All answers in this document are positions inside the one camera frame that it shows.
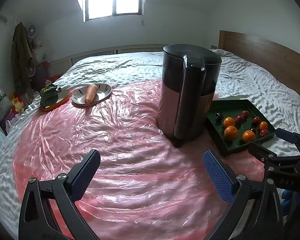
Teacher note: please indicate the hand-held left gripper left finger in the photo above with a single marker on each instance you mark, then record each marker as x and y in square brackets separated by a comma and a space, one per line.
[86, 172]

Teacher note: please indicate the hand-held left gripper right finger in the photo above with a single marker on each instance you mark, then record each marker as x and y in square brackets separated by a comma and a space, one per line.
[218, 175]

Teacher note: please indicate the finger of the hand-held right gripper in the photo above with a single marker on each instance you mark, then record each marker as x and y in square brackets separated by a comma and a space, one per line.
[265, 156]
[286, 135]

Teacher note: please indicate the red plum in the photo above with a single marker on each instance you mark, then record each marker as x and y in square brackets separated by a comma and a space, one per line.
[245, 113]
[240, 119]
[256, 119]
[264, 132]

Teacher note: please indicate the small orange mandarin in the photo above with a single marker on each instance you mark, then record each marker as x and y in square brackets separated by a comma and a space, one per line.
[263, 125]

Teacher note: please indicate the green square tray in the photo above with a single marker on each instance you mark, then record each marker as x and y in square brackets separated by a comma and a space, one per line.
[230, 147]

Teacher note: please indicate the person's right hand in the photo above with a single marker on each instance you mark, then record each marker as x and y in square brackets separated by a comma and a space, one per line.
[287, 200]

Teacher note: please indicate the pink plastic sheet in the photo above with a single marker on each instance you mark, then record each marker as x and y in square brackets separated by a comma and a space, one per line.
[127, 155]

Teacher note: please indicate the orange rimmed plate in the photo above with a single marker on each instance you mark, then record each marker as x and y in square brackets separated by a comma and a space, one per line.
[63, 97]

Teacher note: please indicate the carrot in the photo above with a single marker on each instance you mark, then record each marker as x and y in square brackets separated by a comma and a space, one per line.
[90, 93]

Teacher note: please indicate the striped ceramic plate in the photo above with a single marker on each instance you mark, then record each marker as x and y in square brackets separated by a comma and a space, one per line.
[102, 93]

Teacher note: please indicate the green leafy vegetable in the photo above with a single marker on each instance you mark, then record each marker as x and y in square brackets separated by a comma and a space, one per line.
[48, 96]

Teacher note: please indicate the black steel electric kettle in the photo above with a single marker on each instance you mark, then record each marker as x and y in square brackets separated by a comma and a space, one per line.
[190, 92]

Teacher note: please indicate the wooden headboard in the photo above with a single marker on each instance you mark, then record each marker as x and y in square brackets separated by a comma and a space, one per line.
[265, 50]

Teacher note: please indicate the yellow boxes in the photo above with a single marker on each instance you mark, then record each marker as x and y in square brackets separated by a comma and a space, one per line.
[18, 103]

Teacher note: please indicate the red bag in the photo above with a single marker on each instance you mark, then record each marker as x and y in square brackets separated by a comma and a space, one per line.
[55, 78]

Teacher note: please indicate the white pillow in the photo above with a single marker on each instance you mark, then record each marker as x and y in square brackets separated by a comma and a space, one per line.
[223, 52]

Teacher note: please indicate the dark red suitcase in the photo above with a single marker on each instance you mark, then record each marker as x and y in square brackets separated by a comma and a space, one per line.
[40, 76]

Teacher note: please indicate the grey printed bag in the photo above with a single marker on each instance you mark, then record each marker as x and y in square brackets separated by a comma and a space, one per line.
[0, 102]

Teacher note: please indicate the small white fan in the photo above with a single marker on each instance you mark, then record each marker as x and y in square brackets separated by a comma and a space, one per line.
[32, 30]
[31, 72]

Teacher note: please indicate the brown hanging coat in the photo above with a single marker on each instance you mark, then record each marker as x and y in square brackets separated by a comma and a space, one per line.
[21, 55]

